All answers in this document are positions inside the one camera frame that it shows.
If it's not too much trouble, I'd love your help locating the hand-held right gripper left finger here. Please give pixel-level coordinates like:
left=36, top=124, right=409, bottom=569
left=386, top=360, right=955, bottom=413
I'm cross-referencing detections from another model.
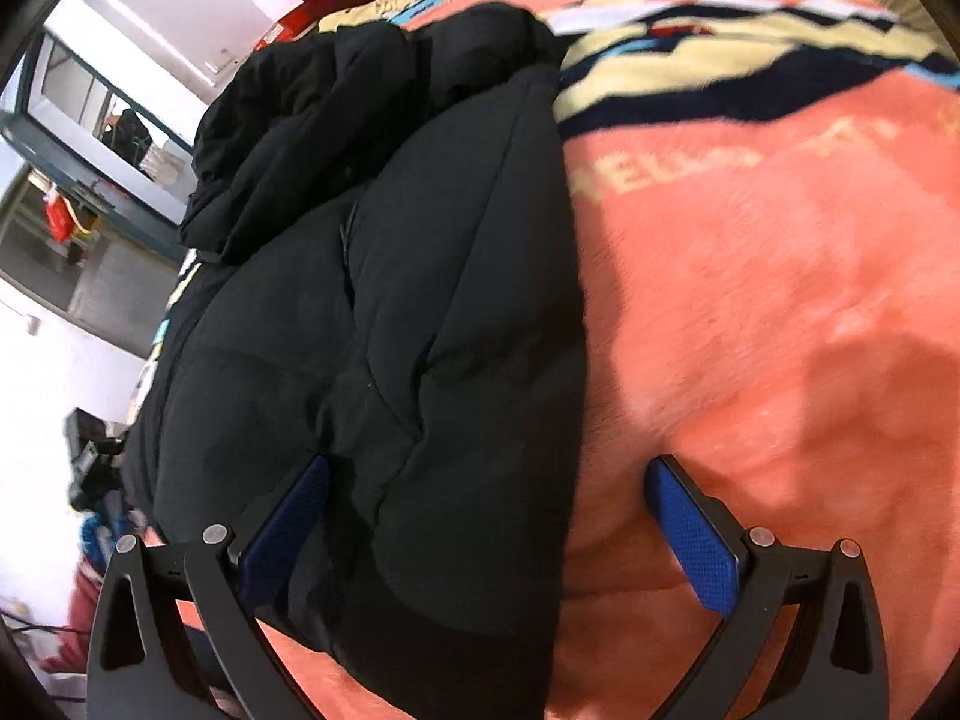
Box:
left=86, top=454, right=335, bottom=720

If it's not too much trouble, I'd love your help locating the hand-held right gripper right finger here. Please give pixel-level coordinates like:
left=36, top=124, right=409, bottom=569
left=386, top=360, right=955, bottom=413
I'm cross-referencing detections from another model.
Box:
left=643, top=454, right=912, bottom=720

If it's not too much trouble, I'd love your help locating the black hooded puffer jacket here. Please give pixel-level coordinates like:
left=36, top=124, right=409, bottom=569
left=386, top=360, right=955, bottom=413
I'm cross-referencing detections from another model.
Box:
left=124, top=2, right=590, bottom=720

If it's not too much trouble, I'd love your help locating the red cloth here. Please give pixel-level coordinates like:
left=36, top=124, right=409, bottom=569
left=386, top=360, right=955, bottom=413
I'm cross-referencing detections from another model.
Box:
left=37, top=577, right=104, bottom=691

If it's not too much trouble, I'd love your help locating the grey metal window panel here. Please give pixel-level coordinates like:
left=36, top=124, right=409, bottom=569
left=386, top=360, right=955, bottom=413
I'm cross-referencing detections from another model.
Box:
left=0, top=202, right=182, bottom=358

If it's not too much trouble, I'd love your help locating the orange cartoon printed blanket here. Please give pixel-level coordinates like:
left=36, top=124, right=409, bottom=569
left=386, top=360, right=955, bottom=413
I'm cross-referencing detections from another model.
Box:
left=127, top=0, right=960, bottom=720

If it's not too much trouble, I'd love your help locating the red plastic bag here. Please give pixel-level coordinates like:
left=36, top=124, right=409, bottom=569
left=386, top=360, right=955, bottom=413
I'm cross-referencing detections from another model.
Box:
left=43, top=191, right=76, bottom=245

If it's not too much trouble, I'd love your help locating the dark hanging garment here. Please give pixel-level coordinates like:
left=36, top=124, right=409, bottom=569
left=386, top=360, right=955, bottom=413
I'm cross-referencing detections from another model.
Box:
left=112, top=109, right=152, bottom=166

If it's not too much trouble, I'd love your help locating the green framed glass door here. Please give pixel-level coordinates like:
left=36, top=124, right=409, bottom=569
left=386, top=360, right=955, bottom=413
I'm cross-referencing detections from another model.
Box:
left=0, top=22, right=200, bottom=222

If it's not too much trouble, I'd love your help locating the red cardboard box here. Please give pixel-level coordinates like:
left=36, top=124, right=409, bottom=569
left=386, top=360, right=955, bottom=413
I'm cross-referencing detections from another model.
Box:
left=259, top=4, right=317, bottom=50

